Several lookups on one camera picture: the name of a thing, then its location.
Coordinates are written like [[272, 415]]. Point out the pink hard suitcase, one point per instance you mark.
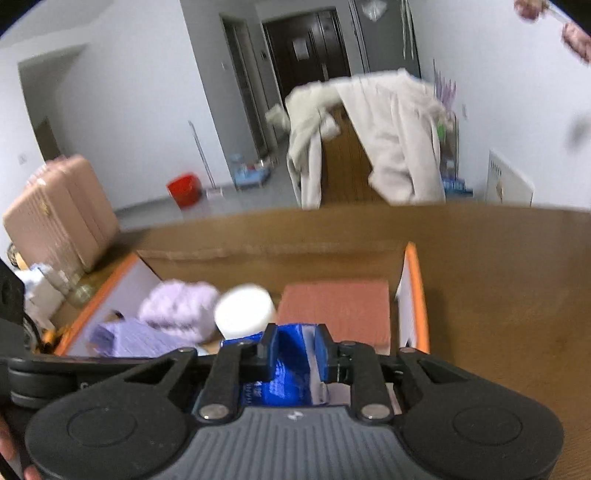
[[63, 217]]

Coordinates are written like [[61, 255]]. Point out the dark entrance door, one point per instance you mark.
[[306, 48]]

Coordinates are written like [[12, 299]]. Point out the white plastic bag pile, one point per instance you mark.
[[42, 297]]

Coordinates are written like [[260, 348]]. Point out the white round foam puck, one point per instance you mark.
[[243, 311]]

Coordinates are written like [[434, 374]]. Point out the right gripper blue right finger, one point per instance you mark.
[[327, 355]]

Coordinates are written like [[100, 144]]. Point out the red bucket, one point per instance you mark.
[[185, 190]]

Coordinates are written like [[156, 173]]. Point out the cream jacket on chair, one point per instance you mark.
[[394, 114]]

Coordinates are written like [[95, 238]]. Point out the blue tissue pack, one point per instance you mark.
[[296, 381]]

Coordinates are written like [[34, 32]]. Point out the lavender towel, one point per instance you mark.
[[182, 310]]

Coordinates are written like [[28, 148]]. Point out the red cardboard box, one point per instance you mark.
[[272, 268]]

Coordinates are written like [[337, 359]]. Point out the grey refrigerator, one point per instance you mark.
[[386, 35]]

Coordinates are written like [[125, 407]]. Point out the wooden chair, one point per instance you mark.
[[345, 166]]

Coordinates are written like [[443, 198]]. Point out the clear glass cup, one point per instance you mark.
[[75, 290]]

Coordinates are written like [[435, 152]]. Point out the purple woven drawstring pouch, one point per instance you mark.
[[131, 339]]

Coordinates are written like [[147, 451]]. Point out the terracotta sponge block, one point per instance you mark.
[[353, 310]]

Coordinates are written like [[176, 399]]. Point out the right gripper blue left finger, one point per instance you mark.
[[266, 354]]

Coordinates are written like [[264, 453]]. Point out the person's left hand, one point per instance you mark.
[[9, 451]]

